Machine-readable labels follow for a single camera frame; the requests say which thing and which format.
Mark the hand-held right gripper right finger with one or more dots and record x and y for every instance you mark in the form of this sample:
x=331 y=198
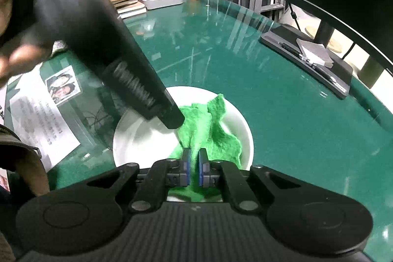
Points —
x=202 y=163

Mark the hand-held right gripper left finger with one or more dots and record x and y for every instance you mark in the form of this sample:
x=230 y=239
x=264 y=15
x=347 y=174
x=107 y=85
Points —
x=185 y=163

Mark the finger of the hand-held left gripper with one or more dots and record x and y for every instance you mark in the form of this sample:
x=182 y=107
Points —
x=172 y=116

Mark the green cloth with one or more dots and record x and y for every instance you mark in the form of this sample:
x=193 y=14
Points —
x=199 y=120

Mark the white plate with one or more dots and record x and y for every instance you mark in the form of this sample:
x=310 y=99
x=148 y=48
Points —
x=138 y=139

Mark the person's left hand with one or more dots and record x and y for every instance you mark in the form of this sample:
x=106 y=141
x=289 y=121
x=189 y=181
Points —
x=21 y=61

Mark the stack of books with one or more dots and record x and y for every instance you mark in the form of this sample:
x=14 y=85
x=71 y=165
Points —
x=132 y=8

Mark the printed paper sheet with photo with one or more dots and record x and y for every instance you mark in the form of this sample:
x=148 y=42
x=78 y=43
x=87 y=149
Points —
x=40 y=120

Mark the black monitor stand base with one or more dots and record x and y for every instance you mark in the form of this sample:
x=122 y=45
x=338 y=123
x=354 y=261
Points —
x=276 y=35

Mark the black pen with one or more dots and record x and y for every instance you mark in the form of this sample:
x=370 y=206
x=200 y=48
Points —
x=288 y=47

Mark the grey metal rack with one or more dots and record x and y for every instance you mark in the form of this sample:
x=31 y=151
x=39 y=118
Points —
x=245 y=1

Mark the grey notepad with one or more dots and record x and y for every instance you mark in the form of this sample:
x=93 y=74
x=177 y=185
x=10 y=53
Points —
x=313 y=51

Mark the black monitor stand pole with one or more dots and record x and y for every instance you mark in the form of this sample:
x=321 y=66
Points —
x=324 y=31

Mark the cork coaster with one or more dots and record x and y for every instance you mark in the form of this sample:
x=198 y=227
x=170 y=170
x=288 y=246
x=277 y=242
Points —
x=336 y=45

